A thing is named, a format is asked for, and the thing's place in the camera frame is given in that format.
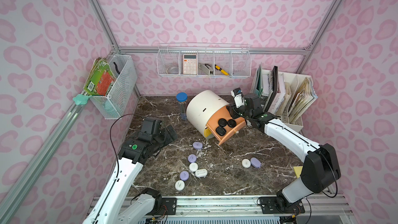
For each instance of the green red booklet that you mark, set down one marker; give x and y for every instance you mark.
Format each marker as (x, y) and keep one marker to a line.
(101, 79)

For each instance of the purple earphone case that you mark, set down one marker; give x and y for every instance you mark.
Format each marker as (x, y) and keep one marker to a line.
(255, 163)
(197, 145)
(184, 175)
(192, 158)

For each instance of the mint green wall hook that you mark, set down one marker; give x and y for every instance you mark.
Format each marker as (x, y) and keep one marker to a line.
(81, 99)

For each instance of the white file organizer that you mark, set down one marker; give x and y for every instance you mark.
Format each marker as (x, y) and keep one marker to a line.
(284, 105)

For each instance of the yellow sticky note pad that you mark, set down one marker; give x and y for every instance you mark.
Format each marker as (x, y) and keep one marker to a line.
(298, 171)

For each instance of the white earphone case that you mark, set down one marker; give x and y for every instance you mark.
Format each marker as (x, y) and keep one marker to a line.
(180, 185)
(246, 163)
(193, 167)
(201, 173)

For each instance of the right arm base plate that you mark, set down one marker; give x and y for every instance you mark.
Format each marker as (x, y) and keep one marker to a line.
(277, 205)

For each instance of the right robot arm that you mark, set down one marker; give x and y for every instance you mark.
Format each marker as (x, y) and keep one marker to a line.
(320, 163)

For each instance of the grey stapler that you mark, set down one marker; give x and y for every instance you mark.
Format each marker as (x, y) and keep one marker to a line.
(206, 68)

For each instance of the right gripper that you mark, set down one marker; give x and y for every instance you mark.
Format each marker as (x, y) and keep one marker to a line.
(236, 110)

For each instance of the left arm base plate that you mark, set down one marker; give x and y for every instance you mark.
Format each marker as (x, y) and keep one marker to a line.
(168, 204)

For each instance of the white wire wall shelf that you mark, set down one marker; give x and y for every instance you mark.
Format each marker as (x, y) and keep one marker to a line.
(235, 59)

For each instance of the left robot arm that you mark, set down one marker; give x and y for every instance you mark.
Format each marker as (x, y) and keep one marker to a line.
(135, 151)

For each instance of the pink white calculator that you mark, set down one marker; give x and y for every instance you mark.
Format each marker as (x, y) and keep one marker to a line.
(190, 64)

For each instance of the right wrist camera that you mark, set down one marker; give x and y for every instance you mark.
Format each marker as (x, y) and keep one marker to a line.
(238, 98)

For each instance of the white mesh wall basket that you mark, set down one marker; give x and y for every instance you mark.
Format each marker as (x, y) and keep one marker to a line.
(114, 104)

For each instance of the clear tape roll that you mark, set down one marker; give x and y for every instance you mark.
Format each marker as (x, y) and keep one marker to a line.
(173, 70)

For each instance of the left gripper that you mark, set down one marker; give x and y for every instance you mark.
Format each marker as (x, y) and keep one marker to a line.
(168, 131)

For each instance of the orange top drawer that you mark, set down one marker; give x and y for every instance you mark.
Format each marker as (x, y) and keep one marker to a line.
(212, 124)

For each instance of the black earphone case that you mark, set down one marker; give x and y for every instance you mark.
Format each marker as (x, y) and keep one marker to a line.
(231, 123)
(222, 122)
(221, 131)

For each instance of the white drawer cabinet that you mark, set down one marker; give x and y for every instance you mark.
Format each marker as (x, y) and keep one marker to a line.
(201, 108)

